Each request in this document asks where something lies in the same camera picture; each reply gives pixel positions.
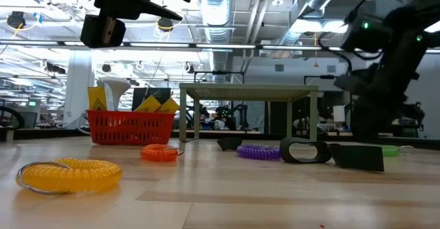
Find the black metal stand frame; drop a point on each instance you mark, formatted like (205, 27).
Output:
(319, 76)

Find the black aluminium table frame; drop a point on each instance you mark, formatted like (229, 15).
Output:
(51, 134)

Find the yellow hanging pendant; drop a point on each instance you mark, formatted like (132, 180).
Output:
(316, 64)

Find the ribbed silver ventilation duct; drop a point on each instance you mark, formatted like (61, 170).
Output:
(216, 2)

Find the long ceiling light strip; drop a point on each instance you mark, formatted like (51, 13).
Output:
(223, 46)

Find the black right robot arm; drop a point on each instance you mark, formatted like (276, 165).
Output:
(405, 40)

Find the red plastic basket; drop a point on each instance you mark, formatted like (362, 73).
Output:
(130, 127)

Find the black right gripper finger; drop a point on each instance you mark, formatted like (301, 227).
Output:
(366, 126)

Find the small white panel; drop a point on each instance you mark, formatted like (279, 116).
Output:
(339, 113)

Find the background black robot arm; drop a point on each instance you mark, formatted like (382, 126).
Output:
(237, 110)

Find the black ceiling dome device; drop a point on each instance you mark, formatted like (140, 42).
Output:
(165, 24)
(15, 20)

